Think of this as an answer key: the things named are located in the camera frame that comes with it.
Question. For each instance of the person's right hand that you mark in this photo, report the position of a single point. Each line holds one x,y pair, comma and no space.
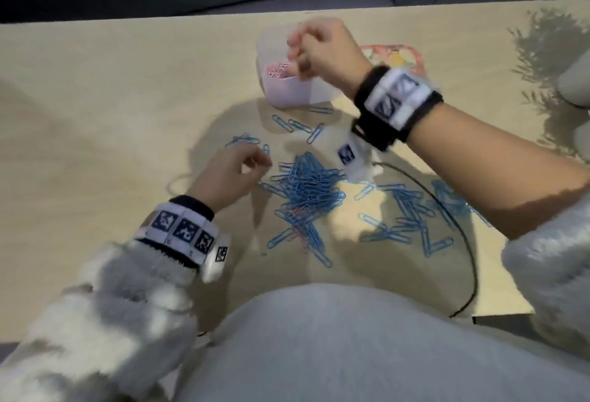
329,54

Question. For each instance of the person's left hand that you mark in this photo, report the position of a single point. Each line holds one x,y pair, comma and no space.
226,176

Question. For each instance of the heap of pink paper clips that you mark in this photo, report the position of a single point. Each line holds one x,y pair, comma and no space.
279,71

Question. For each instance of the clear plastic divided box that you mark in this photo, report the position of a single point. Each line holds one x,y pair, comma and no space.
286,93

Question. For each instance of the group of blue paper clips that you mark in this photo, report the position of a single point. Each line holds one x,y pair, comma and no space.
405,213

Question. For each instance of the person's left forearm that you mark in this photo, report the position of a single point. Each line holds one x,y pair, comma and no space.
106,323

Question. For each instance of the person's right forearm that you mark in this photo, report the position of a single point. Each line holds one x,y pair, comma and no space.
488,162

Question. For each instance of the floral tin lid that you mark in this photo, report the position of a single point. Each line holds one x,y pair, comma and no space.
392,54

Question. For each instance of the left marker wristband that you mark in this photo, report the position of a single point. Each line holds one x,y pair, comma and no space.
180,226

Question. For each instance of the marker wristband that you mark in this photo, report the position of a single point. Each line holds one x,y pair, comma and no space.
396,97
180,226

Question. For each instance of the right marker wristband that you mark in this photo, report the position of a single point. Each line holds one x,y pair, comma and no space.
396,97

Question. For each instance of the white plant pot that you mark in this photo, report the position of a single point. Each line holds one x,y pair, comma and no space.
576,84
583,141

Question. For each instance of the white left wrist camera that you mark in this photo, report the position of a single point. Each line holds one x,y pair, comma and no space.
217,259

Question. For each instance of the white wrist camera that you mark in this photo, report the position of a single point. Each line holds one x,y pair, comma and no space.
352,157
217,259

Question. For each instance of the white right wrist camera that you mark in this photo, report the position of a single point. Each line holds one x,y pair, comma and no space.
352,157

